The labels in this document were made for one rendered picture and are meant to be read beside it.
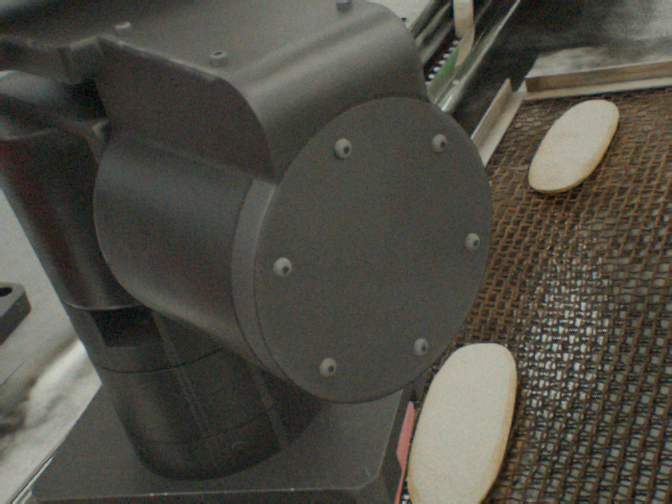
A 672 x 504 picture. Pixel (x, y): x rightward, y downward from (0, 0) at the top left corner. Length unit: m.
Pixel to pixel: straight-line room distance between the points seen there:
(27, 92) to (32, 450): 0.30
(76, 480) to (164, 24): 0.15
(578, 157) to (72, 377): 0.29
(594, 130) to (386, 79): 0.43
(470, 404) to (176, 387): 0.18
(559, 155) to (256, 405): 0.34
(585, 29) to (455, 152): 0.76
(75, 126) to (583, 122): 0.43
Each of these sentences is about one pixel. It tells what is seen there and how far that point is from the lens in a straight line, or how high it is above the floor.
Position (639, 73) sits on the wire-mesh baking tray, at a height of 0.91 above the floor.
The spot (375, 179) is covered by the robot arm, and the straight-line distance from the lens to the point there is 0.18.
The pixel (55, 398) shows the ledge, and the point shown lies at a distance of 0.55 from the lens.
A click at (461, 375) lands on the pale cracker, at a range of 0.44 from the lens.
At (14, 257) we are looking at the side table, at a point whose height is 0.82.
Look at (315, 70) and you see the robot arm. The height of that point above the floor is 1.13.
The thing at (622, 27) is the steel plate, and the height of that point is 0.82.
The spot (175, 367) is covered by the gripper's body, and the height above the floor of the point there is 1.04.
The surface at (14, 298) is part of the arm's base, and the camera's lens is 0.68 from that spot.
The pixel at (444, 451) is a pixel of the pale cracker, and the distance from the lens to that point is 0.41.
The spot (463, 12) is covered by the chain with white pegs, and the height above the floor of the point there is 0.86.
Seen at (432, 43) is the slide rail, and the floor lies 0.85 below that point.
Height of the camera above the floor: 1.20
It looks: 34 degrees down
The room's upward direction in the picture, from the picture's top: 8 degrees counter-clockwise
